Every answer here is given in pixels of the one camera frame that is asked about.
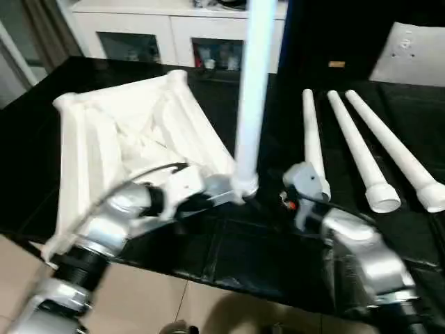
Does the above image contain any white plastic table top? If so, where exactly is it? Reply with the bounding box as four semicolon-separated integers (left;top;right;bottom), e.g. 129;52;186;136
40;69;260;265

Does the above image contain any white plastic table leg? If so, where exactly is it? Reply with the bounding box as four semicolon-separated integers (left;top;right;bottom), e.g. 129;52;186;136
326;89;403;214
344;89;445;214
301;88;332;202
232;0;279;205

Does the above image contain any white panel with screw holes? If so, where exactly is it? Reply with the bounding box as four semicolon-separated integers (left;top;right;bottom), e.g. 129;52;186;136
368;21;445;88

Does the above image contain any white glass-door cabinet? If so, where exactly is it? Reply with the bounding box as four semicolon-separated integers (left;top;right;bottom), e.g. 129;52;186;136
71;0;289;72

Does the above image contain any dark grey cap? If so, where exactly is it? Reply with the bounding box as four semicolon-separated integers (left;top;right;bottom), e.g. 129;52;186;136
217;0;251;10

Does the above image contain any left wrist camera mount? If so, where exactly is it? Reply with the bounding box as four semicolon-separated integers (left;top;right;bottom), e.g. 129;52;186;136
161;166;208;221

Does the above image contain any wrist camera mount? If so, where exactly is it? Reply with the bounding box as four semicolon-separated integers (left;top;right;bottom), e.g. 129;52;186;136
161;166;208;221
282;162;332;231

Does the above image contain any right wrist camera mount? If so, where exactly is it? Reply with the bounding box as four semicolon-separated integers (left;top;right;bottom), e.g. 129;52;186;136
282;162;332;231

